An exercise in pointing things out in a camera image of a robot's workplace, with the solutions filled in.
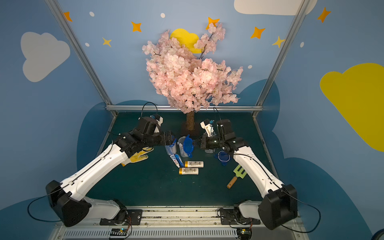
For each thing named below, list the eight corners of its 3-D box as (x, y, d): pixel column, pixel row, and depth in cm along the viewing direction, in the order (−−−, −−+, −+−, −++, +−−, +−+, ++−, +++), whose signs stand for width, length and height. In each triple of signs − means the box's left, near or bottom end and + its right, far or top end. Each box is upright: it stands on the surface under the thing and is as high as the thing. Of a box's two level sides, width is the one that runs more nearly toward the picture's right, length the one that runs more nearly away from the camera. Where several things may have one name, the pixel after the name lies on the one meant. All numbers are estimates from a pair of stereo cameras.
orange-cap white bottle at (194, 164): (184, 167, 93) (184, 165, 92) (184, 162, 95) (184, 161, 94) (203, 167, 93) (203, 165, 92) (203, 162, 95) (203, 161, 94)
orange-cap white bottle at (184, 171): (179, 174, 90) (178, 173, 89) (179, 169, 93) (179, 167, 91) (198, 174, 90) (198, 173, 89) (198, 169, 93) (198, 167, 91)
